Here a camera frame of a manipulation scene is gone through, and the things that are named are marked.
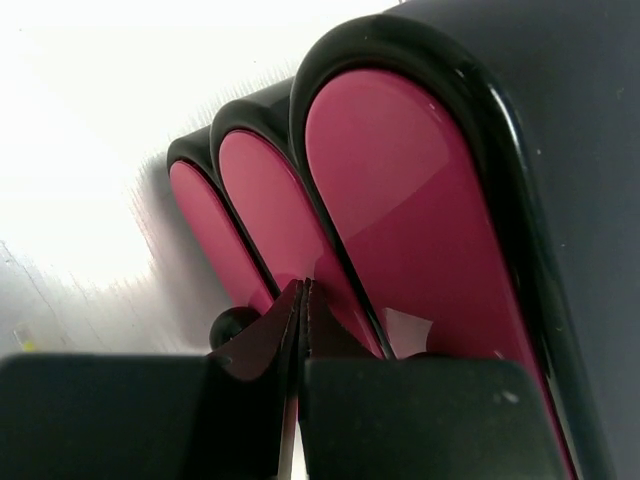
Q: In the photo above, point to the yellow pen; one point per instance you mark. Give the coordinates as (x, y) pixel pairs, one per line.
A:
(25, 339)

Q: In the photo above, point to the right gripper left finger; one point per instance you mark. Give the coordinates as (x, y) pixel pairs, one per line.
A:
(225, 415)

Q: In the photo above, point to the black drawer cabinet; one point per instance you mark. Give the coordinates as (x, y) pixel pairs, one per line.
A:
(546, 95)

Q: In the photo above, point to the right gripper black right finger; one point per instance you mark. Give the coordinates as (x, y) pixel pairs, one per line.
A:
(425, 417)

